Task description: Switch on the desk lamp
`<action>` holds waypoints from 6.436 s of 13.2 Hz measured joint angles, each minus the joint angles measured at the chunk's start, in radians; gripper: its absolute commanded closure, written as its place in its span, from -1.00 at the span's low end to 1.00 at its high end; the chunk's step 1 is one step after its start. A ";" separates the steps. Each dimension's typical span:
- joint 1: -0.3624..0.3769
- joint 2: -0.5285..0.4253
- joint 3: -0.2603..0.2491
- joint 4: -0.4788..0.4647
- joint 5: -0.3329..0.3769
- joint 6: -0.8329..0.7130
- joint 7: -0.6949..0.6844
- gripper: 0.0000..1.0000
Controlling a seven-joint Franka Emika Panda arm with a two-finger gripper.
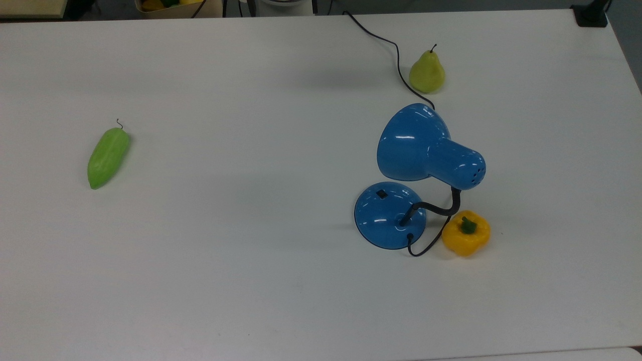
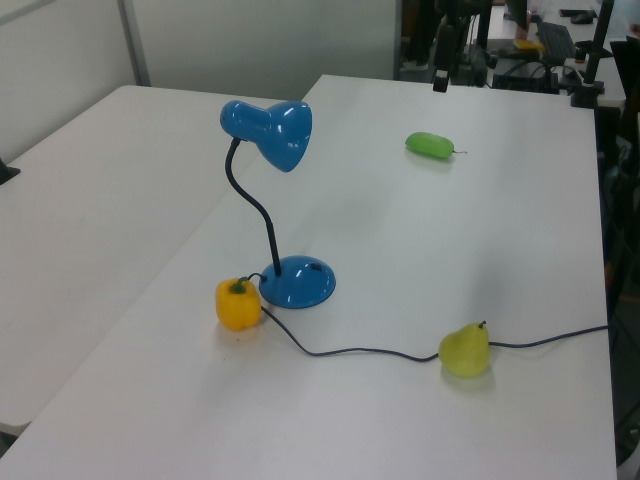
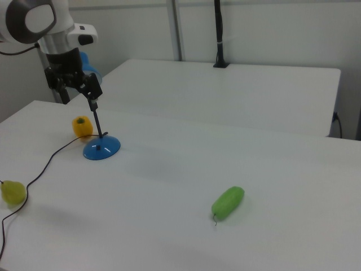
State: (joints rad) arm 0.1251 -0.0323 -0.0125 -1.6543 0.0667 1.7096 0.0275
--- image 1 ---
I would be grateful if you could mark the blue desk lamp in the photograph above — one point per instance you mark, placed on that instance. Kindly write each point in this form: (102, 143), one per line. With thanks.
(411, 150)

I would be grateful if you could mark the green toy pear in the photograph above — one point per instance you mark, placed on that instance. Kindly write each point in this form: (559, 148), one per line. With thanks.
(427, 74)

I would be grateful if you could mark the yellow toy bell pepper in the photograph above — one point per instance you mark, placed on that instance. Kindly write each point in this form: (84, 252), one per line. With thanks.
(464, 240)

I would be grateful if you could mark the green toy cucumber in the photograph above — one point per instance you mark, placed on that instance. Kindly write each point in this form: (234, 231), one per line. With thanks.
(107, 158)

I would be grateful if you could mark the cardboard box with toy fruit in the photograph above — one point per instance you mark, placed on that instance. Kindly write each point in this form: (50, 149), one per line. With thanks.
(170, 11)

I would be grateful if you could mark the black table clamp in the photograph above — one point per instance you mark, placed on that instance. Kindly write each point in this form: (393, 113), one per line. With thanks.
(591, 16)

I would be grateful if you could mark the wooden side table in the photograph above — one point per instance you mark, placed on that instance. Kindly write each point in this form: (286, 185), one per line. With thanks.
(30, 7)

